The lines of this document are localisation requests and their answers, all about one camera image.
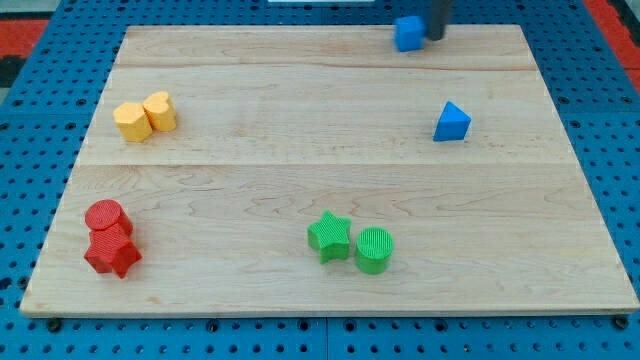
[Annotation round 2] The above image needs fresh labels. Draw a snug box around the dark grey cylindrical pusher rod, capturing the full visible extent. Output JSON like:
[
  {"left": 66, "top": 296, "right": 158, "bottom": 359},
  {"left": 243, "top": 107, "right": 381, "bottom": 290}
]
[{"left": 427, "top": 0, "right": 453, "bottom": 41}]

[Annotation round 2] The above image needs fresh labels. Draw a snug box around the blue cube block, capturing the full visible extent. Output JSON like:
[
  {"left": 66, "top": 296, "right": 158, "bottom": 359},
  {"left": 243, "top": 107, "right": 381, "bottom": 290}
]
[{"left": 393, "top": 15, "right": 426, "bottom": 52}]

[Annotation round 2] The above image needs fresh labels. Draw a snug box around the yellow heart block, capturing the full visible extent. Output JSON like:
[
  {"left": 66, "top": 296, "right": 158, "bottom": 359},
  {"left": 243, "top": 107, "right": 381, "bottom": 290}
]
[{"left": 142, "top": 91, "right": 177, "bottom": 132}]

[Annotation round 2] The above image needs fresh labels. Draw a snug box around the blue triangular prism block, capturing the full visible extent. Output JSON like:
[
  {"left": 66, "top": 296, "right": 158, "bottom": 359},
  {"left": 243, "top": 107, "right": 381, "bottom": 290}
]
[{"left": 433, "top": 101, "right": 472, "bottom": 142}]

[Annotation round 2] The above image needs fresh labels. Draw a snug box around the light wooden board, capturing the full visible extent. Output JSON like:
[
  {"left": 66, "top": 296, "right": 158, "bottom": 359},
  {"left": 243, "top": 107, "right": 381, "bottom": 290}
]
[{"left": 20, "top": 25, "right": 639, "bottom": 318}]

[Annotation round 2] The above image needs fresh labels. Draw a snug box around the green cylinder block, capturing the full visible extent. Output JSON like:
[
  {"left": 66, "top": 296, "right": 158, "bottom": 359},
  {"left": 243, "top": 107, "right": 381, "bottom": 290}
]
[{"left": 355, "top": 227, "right": 394, "bottom": 275}]

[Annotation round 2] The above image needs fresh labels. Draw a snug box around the green star block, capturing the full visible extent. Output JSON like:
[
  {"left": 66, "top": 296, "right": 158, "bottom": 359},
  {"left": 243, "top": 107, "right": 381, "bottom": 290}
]
[{"left": 307, "top": 211, "right": 351, "bottom": 264}]

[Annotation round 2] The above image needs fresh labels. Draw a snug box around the yellow hexagon block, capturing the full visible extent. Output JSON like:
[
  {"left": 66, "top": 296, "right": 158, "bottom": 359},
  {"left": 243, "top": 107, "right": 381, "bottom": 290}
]
[{"left": 113, "top": 102, "right": 153, "bottom": 142}]

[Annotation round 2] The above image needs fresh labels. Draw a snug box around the red cylinder block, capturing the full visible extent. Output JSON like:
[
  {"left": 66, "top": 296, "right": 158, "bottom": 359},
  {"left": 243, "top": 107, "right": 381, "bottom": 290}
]
[{"left": 84, "top": 199, "right": 134, "bottom": 235}]

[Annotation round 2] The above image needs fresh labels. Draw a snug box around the red star block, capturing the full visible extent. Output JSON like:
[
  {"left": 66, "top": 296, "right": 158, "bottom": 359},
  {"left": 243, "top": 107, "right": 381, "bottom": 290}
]
[{"left": 84, "top": 223, "right": 143, "bottom": 278}]

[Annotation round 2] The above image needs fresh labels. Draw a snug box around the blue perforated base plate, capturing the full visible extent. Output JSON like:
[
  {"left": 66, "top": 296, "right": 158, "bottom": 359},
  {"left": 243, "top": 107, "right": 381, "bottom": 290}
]
[{"left": 1, "top": 0, "right": 639, "bottom": 359}]

